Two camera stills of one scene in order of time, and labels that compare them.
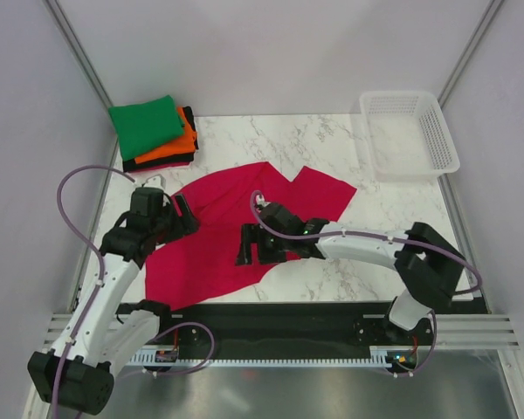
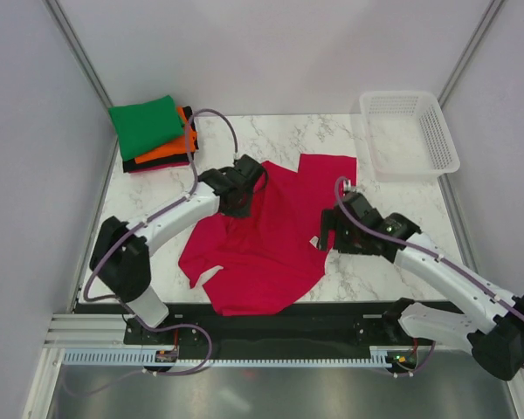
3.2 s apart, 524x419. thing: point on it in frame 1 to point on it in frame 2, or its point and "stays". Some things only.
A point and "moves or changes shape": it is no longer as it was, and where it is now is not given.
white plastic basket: [409, 135] stays
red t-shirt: [202, 265] moves or changes shape
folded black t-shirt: [130, 165] stays
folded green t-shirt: [145, 126] stays
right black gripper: [253, 233] to [330, 220]
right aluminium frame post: [492, 9] stays
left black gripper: [189, 223] to [243, 212]
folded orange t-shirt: [186, 144] stays
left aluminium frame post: [64, 24] stays
